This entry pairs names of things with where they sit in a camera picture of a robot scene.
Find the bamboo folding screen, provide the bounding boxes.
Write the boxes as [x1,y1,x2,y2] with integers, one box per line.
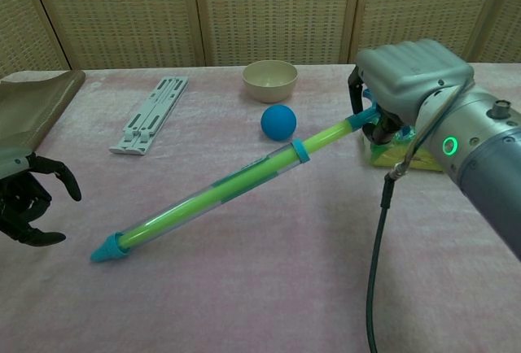
[0,0,521,80]

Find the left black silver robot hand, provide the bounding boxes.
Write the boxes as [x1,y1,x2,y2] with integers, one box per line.
[0,147,82,247]

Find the pink tablecloth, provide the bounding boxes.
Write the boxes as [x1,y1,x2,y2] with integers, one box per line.
[0,62,521,353]

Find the white folding laptop stand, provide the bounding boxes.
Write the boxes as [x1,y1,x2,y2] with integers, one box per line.
[108,76,190,155]

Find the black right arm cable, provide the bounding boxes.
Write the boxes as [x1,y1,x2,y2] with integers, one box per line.
[365,77,476,353]

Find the green water squirter tube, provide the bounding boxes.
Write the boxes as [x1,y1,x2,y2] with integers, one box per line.
[121,88,412,248]

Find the beige bowl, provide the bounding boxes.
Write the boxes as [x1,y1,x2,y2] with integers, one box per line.
[242,60,299,104]

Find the green and blue plastic tube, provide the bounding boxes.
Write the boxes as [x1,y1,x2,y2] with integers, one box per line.
[89,139,313,264]

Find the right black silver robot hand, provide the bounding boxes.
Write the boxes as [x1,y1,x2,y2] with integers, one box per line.
[347,38,475,145]

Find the blue ball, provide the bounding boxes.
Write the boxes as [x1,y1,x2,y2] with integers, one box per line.
[260,104,297,142]

